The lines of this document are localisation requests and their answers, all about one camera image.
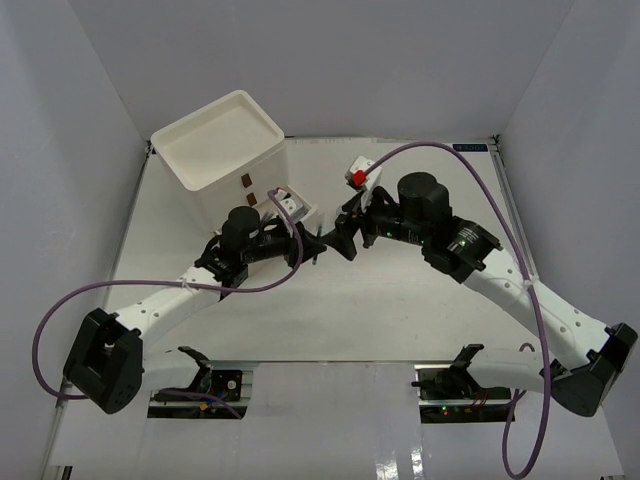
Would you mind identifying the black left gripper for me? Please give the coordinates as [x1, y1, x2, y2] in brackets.
[242, 221, 327, 270]

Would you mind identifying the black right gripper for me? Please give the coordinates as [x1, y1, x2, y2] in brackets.
[321, 181, 428, 260]

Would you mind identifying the green gel pen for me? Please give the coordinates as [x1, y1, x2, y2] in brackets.
[312, 223, 325, 266]

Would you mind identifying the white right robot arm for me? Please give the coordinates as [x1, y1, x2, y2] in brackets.
[323, 169, 638, 417]

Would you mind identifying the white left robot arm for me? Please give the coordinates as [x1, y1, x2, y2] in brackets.
[63, 199, 326, 414]

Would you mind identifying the white drawer cabinet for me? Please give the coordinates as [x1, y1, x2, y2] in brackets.
[150, 90, 289, 233]

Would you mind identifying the blue table label sticker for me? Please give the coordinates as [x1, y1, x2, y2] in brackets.
[452, 143, 488, 152]

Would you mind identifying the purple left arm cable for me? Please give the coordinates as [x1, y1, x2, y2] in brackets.
[32, 187, 306, 399]

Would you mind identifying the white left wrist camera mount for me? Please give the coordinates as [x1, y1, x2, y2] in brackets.
[275, 188, 309, 222]

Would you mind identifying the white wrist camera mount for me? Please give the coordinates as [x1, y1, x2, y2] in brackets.
[345, 155, 382, 212]
[275, 188, 309, 222]

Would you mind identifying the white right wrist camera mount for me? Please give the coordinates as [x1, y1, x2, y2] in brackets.
[345, 155, 382, 212]

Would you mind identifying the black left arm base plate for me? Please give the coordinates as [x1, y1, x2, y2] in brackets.
[152, 369, 244, 403]

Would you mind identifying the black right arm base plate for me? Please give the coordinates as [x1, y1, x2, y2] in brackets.
[411, 344, 512, 410]

